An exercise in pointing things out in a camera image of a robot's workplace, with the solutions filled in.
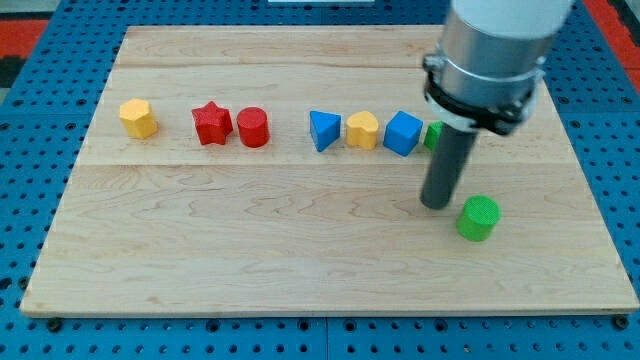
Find green star block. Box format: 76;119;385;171
423;121;444;151

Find yellow hexagon block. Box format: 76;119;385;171
119;98;158;139

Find light wooden board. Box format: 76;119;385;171
20;25;639;318

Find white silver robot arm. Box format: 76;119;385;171
420;0;574;209

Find red cylinder block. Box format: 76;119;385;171
237;107;270;148

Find blue cube block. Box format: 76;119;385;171
383;111;423;157

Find green cylinder block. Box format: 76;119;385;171
456;195;501;242

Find red star block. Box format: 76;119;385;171
191;101;233;145

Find blue triangle block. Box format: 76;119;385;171
310;110;342;152

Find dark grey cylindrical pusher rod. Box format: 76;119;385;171
420;124;477;210

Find yellow heart block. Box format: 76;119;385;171
346;111;379;150

